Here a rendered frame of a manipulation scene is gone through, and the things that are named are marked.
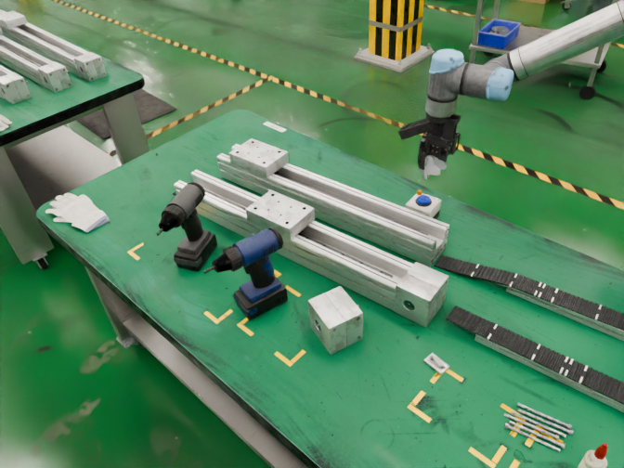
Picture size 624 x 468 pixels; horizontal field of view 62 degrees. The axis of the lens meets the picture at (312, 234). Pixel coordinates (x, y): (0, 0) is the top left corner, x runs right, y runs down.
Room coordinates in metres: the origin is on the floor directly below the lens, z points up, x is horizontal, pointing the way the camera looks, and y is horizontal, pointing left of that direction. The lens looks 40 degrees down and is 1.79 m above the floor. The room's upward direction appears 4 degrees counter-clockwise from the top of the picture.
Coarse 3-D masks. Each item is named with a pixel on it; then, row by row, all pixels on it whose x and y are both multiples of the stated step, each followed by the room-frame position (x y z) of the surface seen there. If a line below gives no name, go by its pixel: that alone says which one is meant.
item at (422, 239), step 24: (240, 168) 1.45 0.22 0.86; (288, 168) 1.41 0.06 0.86; (264, 192) 1.39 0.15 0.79; (288, 192) 1.32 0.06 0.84; (312, 192) 1.27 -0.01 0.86; (336, 192) 1.29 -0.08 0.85; (360, 192) 1.25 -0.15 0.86; (336, 216) 1.20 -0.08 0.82; (360, 216) 1.15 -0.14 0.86; (384, 216) 1.18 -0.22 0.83; (408, 216) 1.13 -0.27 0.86; (384, 240) 1.09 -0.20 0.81; (408, 240) 1.05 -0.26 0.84; (432, 240) 1.02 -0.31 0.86; (432, 264) 1.02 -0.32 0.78
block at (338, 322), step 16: (336, 288) 0.86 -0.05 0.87; (320, 304) 0.82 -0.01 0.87; (336, 304) 0.81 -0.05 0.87; (352, 304) 0.81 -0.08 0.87; (320, 320) 0.78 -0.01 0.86; (336, 320) 0.76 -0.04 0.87; (352, 320) 0.77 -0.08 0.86; (320, 336) 0.78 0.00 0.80; (336, 336) 0.75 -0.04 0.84; (352, 336) 0.77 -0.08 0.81
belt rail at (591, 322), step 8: (512, 288) 0.89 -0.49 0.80; (520, 296) 0.87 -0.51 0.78; (528, 296) 0.87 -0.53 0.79; (536, 304) 0.85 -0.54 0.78; (544, 304) 0.84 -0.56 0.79; (552, 304) 0.83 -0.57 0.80; (560, 312) 0.81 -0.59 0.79; (568, 312) 0.81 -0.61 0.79; (576, 320) 0.79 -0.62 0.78; (584, 320) 0.78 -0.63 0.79; (592, 320) 0.77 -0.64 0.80; (600, 328) 0.75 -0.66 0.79; (608, 328) 0.74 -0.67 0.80; (616, 328) 0.74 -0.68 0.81; (616, 336) 0.73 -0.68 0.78
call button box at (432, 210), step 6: (414, 198) 1.24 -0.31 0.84; (432, 198) 1.23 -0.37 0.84; (408, 204) 1.21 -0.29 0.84; (414, 204) 1.21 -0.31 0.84; (420, 204) 1.20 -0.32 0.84; (426, 204) 1.20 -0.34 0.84; (432, 204) 1.20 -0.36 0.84; (438, 204) 1.21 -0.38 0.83; (414, 210) 1.19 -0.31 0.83; (420, 210) 1.18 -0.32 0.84; (426, 210) 1.18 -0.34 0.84; (432, 210) 1.18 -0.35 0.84; (438, 210) 1.21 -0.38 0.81; (432, 216) 1.18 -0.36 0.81
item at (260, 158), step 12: (252, 144) 1.51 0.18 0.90; (264, 144) 1.51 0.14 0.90; (240, 156) 1.44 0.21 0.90; (252, 156) 1.44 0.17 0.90; (264, 156) 1.43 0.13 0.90; (276, 156) 1.43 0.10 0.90; (288, 156) 1.45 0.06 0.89; (252, 168) 1.41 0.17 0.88; (264, 168) 1.37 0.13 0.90; (276, 168) 1.40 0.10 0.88
